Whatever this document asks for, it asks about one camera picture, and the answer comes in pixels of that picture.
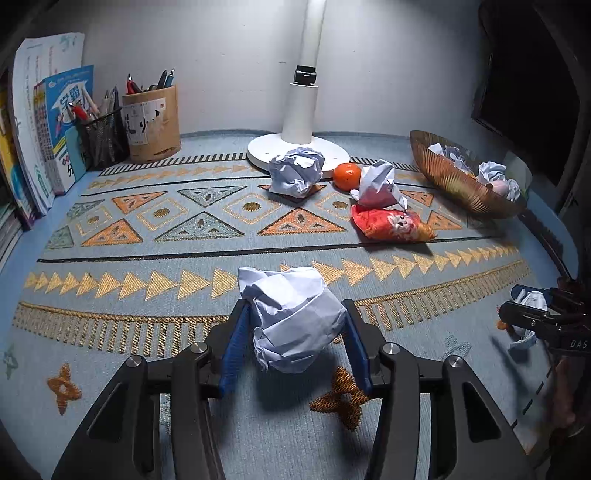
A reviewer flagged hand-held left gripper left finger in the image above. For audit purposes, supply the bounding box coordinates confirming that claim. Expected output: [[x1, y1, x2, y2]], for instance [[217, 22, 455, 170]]
[[51, 298, 253, 480]]

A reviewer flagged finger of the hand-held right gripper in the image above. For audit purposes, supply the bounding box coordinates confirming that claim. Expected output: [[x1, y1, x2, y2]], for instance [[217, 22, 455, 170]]
[[498, 299, 562, 340], [510, 284, 562, 304]]

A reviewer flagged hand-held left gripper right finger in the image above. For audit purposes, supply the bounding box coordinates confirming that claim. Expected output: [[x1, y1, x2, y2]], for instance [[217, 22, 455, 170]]
[[342, 299, 536, 480]]

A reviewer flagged small paper ball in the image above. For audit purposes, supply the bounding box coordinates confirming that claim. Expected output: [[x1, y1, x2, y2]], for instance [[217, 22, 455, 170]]
[[508, 290, 550, 354]]

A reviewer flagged grid paper sheet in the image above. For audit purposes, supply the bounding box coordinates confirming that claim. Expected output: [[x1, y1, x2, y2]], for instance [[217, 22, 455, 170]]
[[237, 265, 347, 374]]

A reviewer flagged golden ribbed bowl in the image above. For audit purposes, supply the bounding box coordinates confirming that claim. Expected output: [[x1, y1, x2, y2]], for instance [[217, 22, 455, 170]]
[[409, 130, 528, 219]]

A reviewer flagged person's right hand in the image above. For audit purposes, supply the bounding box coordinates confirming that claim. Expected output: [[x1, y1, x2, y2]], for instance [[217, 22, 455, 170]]
[[550, 355, 591, 439]]

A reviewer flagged orange snack packet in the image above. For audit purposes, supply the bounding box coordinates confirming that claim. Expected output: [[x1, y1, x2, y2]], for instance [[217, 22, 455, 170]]
[[350, 203, 437, 243]]

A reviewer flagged patterned blue table mat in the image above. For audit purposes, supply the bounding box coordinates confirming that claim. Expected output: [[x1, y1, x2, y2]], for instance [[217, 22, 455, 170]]
[[0, 129, 575, 480]]

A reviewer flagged crumpled plain white paper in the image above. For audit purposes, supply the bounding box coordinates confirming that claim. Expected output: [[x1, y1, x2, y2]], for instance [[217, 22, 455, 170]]
[[349, 159, 410, 212]]

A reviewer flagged small orange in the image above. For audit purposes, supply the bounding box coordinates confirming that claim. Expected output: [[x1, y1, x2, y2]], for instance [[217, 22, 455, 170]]
[[333, 162, 363, 191]]

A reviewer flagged crumpled grid paper ball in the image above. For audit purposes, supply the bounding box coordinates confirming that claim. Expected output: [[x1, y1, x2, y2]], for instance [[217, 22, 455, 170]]
[[269, 147, 326, 199]]

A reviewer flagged black monitor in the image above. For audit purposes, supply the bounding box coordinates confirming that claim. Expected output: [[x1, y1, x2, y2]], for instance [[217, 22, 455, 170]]
[[471, 0, 591, 188]]

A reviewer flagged wooden pen holder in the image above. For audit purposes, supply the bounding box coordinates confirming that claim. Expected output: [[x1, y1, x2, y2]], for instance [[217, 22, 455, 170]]
[[121, 85, 182, 162]]

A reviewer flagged white desk lamp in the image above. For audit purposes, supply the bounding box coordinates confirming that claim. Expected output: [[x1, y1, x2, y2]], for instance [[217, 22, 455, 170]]
[[247, 0, 341, 179]]

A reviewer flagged black mesh pen holder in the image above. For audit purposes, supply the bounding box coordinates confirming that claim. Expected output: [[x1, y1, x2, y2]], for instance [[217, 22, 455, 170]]
[[74, 107, 130, 171]]

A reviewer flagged small teal notebook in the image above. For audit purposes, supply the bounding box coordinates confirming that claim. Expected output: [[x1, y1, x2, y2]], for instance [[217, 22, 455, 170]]
[[65, 126, 89, 182]]

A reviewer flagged bunch of pens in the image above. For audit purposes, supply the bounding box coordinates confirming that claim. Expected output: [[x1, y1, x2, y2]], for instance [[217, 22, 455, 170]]
[[126, 69, 176, 94]]

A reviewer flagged bunch of pencils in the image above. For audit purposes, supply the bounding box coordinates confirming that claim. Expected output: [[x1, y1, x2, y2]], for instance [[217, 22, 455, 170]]
[[67, 88, 122, 123]]

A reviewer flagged blue white workbook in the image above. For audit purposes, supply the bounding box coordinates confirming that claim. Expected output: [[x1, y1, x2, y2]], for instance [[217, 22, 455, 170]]
[[43, 65, 95, 195]]

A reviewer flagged yellow book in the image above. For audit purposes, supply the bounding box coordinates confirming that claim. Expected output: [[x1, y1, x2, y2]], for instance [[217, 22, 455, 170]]
[[0, 80, 29, 229]]

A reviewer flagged row of books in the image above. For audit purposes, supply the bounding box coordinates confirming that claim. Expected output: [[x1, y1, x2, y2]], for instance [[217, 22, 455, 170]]
[[11, 32, 86, 217]]

